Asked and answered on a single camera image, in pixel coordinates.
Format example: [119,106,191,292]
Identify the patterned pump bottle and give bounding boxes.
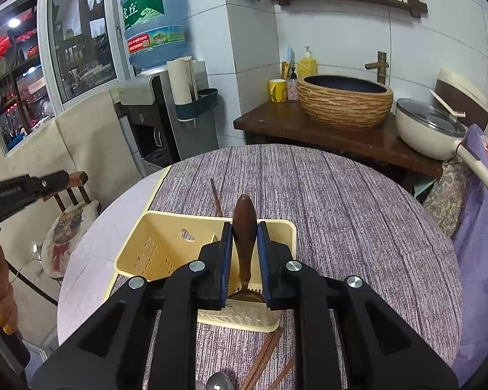
[287,67,299,102]

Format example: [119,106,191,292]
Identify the glass pan lid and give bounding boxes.
[396,98,467,138]

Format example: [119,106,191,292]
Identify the yellow plastic utensil basket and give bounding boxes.
[115,210,297,332]

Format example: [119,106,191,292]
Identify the beige paisley cloth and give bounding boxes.
[422,156,476,238]

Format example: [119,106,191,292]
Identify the white pan with handle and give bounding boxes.
[395,98,488,192]

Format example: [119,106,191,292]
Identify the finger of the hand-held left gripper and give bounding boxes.
[30,171,71,203]

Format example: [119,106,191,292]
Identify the white rice paddle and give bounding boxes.
[429,88,466,118]

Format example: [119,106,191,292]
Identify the grey water dispenser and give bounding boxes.
[110,61,220,177]

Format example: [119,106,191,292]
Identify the metal spoon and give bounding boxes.
[205,371,234,390]

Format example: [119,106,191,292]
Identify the bronze faucet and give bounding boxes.
[365,51,388,86]

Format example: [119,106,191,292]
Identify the dark wooden spoon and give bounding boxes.
[227,194,266,305]

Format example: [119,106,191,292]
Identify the sliding glass window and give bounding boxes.
[0,0,133,155]

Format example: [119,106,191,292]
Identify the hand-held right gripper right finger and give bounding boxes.
[257,221,458,390]

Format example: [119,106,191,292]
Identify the black floor cable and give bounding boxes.
[6,260,61,306]

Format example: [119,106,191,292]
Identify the dark wooden counter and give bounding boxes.
[233,99,444,179]

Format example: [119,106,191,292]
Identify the yellow soap pump bottle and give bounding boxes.
[298,46,318,78]

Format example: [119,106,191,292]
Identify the yellow mug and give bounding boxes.
[268,79,288,103]

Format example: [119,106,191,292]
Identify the purple floral cloth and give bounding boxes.
[451,124,488,374]

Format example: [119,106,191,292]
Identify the teal plastic holder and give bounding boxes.
[175,88,219,122]

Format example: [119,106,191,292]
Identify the wooden chair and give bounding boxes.
[43,171,102,214]

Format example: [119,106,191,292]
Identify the blue water jug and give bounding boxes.
[120,0,193,70]

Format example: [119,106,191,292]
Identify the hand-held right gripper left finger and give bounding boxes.
[30,221,234,390]

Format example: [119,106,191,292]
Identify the person's left hand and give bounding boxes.
[0,238,20,336]

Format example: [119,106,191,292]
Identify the ribbed tan sink basin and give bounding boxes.
[296,74,394,131]

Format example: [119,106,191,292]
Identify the purple striped tablecloth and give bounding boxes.
[106,144,464,390]

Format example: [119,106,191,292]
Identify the brown and white rice cooker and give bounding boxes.
[434,68,488,131]

